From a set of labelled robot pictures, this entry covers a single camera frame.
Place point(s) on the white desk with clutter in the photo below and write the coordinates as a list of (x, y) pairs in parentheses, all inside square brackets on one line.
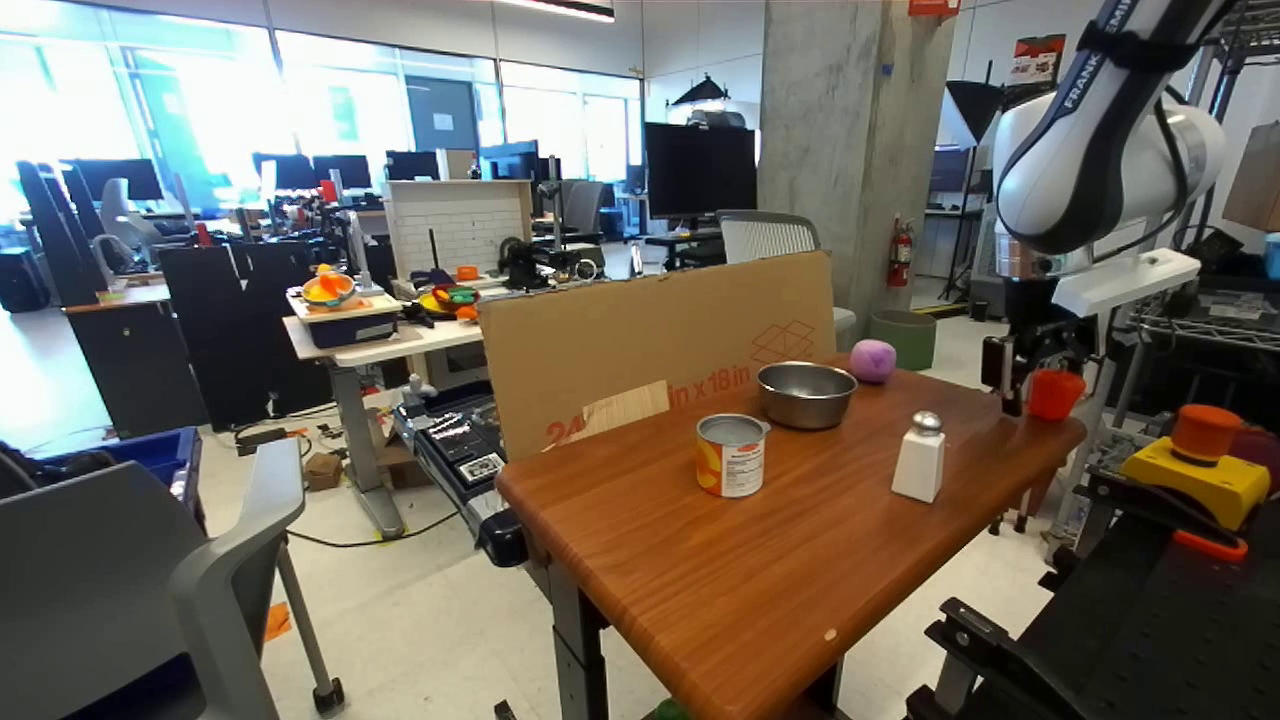
[(351, 343)]

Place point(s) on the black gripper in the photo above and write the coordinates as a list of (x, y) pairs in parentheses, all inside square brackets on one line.
[(1041, 333)]

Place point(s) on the black computer monitor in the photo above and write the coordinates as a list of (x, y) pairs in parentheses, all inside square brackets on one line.
[(699, 168)]

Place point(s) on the purple ball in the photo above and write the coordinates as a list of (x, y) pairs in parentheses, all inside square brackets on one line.
[(872, 360)]

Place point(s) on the wooden table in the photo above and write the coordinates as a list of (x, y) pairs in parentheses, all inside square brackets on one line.
[(746, 604)]

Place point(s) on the yellow emergency stop box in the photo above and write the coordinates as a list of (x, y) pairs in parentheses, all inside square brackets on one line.
[(1198, 460)]

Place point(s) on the open tin can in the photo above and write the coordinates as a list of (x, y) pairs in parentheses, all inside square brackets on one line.
[(728, 453)]

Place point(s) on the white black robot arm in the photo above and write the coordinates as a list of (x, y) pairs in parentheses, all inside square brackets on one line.
[(1095, 168)]

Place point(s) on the cardboard panel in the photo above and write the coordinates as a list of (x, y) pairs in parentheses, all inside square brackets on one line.
[(704, 329)]

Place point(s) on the light grey chair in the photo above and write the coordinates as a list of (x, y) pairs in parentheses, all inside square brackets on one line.
[(117, 598)]

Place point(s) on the red fire extinguisher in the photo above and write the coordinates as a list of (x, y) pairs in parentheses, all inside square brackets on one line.
[(901, 254)]

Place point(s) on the white salt shaker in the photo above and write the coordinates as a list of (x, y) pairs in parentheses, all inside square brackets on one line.
[(921, 459)]

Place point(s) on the stainless steel bowl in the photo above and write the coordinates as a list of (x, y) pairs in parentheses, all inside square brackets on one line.
[(804, 395)]

